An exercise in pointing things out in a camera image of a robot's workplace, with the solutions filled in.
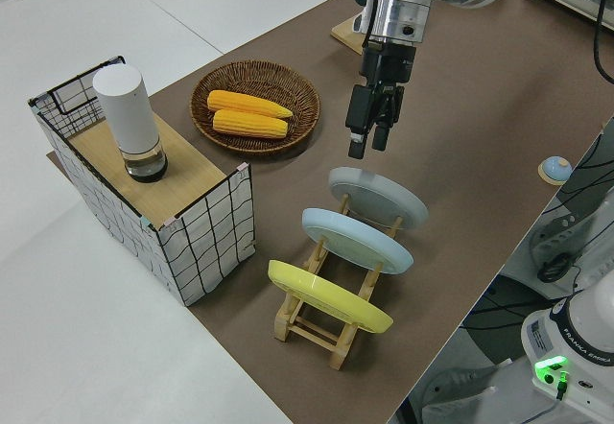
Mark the wooden plate rack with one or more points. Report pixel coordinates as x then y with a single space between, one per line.
343 347

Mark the gray plate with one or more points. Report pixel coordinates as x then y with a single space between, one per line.
379 196

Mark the yellow corn cob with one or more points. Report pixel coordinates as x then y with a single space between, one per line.
249 124
244 102

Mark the white cylindrical grinder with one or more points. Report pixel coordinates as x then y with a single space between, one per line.
129 112

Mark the wooden mug tree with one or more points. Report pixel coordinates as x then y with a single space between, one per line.
347 35

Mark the brown table mat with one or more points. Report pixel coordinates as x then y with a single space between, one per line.
479 122

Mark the yellow plate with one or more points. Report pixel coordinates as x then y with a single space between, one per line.
326 297

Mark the wooden shelf with grid paper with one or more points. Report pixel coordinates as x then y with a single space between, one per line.
192 179

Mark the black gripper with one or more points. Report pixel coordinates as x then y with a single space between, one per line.
388 64

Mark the white toaster oven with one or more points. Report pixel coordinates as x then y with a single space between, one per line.
571 2

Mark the blue dome desk bell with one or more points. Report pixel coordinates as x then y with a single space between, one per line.
556 169

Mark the brown wicker basket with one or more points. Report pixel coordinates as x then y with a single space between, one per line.
302 93

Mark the light blue plate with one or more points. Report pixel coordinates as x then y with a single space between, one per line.
355 239

